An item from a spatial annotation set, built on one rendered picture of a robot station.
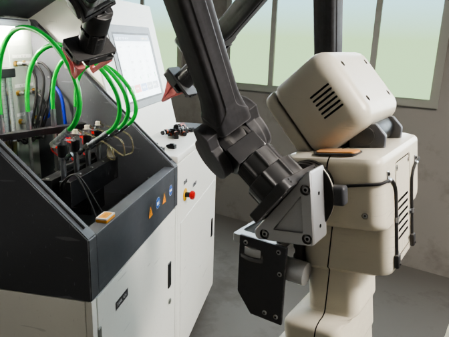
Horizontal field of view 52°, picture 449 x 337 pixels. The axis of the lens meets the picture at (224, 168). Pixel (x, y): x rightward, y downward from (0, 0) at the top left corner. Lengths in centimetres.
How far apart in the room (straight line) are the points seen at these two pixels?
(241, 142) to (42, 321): 77
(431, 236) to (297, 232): 257
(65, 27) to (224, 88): 123
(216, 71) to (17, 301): 85
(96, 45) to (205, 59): 47
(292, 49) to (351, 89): 253
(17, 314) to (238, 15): 93
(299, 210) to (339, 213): 11
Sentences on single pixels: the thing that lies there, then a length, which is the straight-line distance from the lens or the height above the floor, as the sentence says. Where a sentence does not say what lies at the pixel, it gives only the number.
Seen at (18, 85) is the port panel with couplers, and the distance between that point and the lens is 178.
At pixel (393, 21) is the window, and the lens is 308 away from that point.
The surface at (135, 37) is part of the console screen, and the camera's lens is 215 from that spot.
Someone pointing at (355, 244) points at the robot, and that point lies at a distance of 85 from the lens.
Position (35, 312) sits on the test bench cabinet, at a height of 74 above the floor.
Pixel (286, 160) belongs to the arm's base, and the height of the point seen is 123.
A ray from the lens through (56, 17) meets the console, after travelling 185.
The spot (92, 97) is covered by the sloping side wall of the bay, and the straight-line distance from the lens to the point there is 176.
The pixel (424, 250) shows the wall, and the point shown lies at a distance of 328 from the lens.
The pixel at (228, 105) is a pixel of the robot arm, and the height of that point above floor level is 131.
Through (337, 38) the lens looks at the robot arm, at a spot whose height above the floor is 141.
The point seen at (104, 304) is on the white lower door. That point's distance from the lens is 126.
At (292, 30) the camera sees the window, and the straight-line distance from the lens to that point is 331.
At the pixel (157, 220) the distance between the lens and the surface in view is 156.
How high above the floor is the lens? 140
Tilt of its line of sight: 16 degrees down
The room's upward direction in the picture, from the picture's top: 2 degrees clockwise
